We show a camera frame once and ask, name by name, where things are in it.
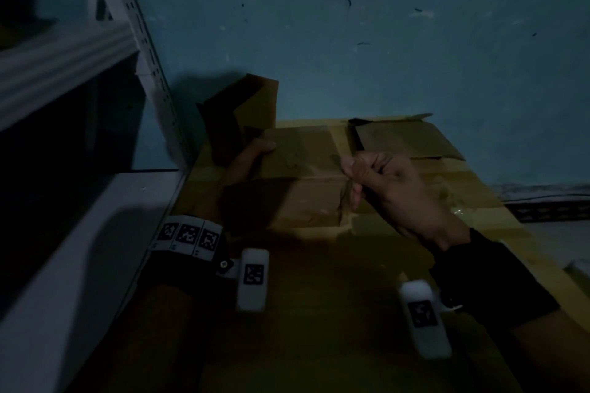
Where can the person's right hand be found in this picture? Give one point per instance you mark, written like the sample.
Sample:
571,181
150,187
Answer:
405,199

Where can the person's left hand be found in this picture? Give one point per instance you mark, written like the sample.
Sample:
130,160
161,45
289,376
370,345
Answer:
244,162

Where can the brown cardboard box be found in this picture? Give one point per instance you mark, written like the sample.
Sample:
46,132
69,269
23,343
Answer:
299,176
239,121
405,139

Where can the person's left forearm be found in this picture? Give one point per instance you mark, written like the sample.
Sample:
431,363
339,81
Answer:
143,342

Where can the person's right forearm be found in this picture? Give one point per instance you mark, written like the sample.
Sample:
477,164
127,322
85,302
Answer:
562,351

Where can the black left wristband with markers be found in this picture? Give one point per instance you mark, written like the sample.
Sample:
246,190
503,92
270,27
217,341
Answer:
184,250

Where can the black wristband with markers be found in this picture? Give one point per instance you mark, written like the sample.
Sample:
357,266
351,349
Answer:
184,250
493,282

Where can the black right wristband with markers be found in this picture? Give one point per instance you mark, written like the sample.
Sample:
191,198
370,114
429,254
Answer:
493,282

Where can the black patterned strip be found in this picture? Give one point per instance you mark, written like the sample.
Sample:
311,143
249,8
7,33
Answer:
548,204

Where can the white metal shelf rack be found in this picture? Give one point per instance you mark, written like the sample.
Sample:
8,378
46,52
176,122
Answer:
69,65

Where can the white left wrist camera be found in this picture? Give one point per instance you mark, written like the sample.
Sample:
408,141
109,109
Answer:
252,277

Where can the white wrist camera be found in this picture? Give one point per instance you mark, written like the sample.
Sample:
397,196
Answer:
426,319
252,277

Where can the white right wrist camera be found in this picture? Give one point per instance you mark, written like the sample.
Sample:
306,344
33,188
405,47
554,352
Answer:
426,319

